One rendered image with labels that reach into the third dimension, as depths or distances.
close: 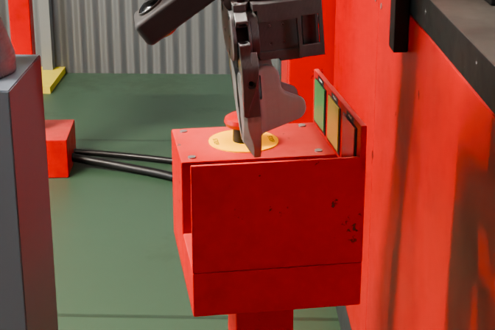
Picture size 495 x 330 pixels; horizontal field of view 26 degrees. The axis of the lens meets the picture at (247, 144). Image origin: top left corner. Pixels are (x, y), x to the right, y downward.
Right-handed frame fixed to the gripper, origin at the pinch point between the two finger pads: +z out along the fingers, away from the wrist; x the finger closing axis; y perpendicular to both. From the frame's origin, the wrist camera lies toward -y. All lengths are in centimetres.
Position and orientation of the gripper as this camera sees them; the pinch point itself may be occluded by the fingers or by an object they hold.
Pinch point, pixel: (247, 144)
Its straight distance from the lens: 100.0
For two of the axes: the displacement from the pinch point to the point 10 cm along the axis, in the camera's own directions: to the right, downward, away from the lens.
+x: -1.6, -3.2, 9.3
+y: 9.8, -1.3, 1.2
